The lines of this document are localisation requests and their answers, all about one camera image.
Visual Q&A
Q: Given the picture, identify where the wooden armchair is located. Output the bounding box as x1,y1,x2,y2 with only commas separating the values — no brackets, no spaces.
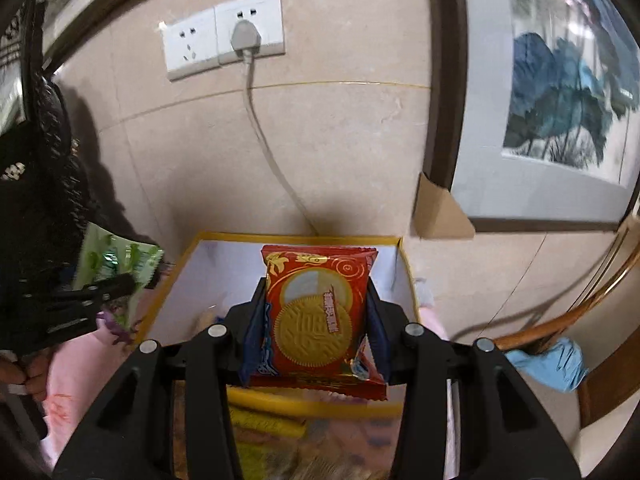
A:
496,212,639,428

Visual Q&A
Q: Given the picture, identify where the light green snack packet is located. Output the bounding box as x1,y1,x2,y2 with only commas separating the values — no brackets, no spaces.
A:
73,222,164,330

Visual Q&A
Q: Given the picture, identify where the yellow cardboard box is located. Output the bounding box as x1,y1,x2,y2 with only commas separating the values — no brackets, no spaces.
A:
131,231,421,421

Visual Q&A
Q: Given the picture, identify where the blue cloth on chair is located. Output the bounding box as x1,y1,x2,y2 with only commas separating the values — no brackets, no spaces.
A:
506,337,589,392

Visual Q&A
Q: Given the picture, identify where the framed lotus painting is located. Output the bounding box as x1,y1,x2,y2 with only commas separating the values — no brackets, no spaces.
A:
413,0,639,240

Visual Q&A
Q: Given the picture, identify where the pink floral tablecloth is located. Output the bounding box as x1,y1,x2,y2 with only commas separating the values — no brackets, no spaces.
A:
53,281,456,479

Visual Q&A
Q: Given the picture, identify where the dark carved wooden furniture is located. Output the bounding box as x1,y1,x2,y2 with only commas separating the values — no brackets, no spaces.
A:
0,0,162,311

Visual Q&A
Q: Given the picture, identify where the red cookie snack packet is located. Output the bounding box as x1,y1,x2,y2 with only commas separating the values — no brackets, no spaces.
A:
250,245,387,401

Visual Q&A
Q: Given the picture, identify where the yellow snack bar wrapper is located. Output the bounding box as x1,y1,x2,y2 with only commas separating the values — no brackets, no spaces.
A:
229,406,306,439

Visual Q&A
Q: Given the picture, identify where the grey plug with cable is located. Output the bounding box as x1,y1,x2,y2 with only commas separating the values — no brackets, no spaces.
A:
229,18,321,238

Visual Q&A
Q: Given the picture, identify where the person left hand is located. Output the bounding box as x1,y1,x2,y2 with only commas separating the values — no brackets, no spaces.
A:
0,350,51,402

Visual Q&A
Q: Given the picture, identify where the white double wall socket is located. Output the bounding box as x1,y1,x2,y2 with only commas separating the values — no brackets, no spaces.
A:
162,0,285,81

